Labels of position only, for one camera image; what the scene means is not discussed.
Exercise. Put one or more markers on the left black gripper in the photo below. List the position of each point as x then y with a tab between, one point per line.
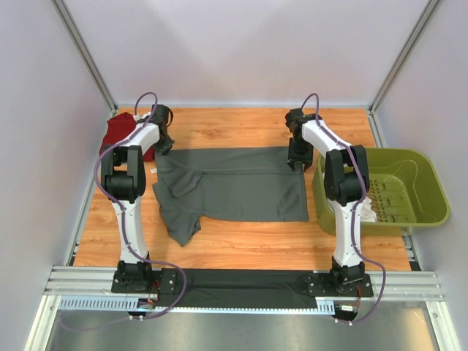
166	148

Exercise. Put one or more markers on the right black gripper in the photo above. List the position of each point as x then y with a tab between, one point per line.
306	159

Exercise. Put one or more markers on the grey t-shirt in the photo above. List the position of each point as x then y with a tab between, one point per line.
230	184

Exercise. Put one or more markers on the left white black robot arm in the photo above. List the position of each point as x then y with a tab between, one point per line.
123	180

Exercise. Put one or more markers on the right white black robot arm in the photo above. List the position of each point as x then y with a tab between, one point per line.
346	182

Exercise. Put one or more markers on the red folded t-shirt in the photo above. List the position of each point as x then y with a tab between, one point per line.
121	126

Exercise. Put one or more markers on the white crumpled t-shirt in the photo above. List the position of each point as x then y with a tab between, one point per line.
367	213

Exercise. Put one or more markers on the green plastic basket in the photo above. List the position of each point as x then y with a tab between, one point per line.
405	192

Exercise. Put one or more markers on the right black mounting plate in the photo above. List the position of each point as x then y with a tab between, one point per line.
324	285

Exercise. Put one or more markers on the black mounting plate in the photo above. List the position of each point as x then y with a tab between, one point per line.
324	285
164	282

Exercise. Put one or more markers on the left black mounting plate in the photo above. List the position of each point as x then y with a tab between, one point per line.
164	282

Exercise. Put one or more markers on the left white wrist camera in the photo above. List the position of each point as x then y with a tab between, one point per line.
141	117

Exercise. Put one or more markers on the right aluminium frame post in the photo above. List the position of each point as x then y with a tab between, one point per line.
404	54

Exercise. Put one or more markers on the aluminium frame post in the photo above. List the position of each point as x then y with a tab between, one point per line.
73	31
404	54

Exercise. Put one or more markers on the left aluminium frame post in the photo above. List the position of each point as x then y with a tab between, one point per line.
73	31

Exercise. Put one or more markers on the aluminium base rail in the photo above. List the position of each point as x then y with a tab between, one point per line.
399	285

